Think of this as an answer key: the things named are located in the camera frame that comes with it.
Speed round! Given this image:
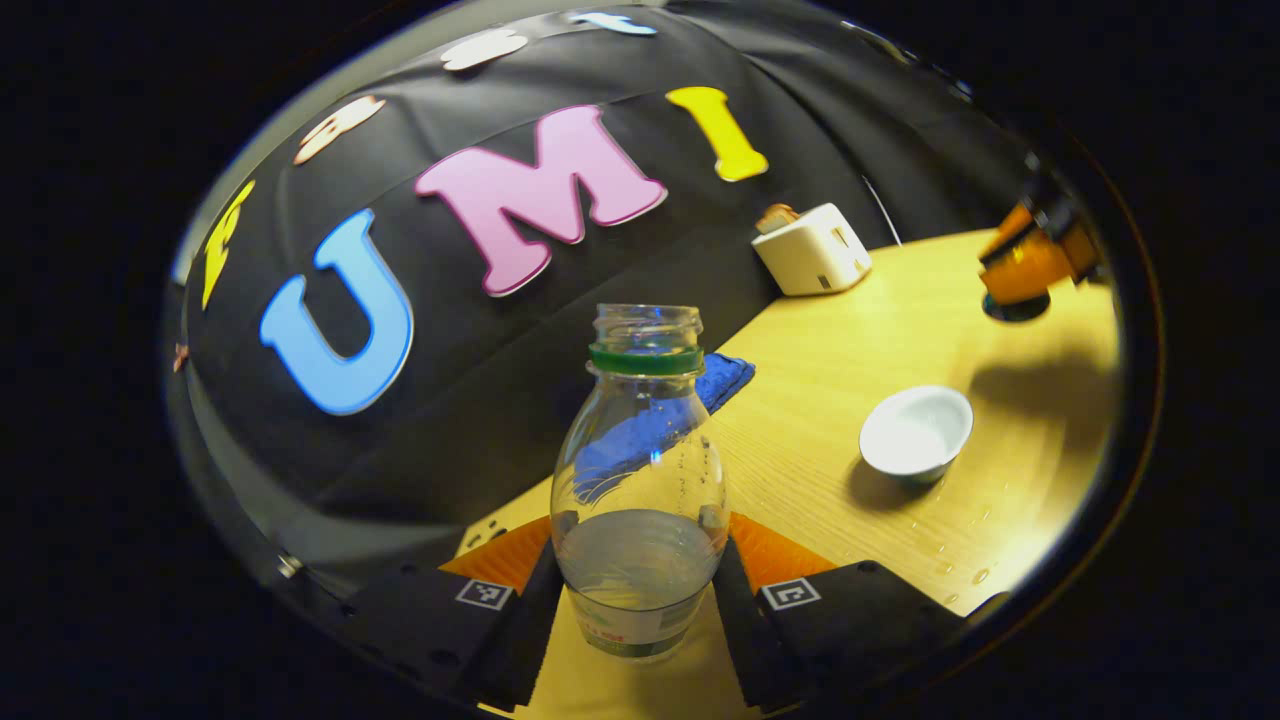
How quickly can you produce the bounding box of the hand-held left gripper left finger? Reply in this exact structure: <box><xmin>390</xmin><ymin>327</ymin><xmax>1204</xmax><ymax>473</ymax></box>
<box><xmin>340</xmin><ymin>515</ymin><xmax>566</xmax><ymax>713</ymax></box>

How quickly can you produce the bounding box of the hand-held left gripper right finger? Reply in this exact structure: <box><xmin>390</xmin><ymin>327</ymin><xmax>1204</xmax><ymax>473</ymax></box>
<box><xmin>712</xmin><ymin>510</ymin><xmax>969</xmax><ymax>713</ymax></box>

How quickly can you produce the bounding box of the clear plastic water bottle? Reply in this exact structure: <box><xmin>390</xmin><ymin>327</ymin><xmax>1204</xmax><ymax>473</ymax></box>
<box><xmin>550</xmin><ymin>303</ymin><xmax>731</xmax><ymax>661</ymax></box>

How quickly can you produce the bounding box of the white teacup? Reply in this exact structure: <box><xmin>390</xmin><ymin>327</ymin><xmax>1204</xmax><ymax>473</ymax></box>
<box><xmin>859</xmin><ymin>385</ymin><xmax>974</xmax><ymax>488</ymax></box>

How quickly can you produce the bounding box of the white toaster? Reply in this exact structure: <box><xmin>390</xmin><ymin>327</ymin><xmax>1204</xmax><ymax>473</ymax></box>
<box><xmin>752</xmin><ymin>203</ymin><xmax>873</xmax><ymax>297</ymax></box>

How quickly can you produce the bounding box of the black backdrop cloth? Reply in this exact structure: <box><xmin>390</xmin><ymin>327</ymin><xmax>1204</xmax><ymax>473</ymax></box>
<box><xmin>165</xmin><ymin>0</ymin><xmax>1031</xmax><ymax>621</ymax></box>

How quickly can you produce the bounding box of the blue folded towel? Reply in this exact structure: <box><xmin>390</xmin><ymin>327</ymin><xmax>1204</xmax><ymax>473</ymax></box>
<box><xmin>575</xmin><ymin>352</ymin><xmax>756</xmax><ymax>506</ymax></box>

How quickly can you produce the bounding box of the white toaster cable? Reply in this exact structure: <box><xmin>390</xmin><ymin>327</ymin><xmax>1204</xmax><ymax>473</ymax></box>
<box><xmin>862</xmin><ymin>175</ymin><xmax>904</xmax><ymax>247</ymax></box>

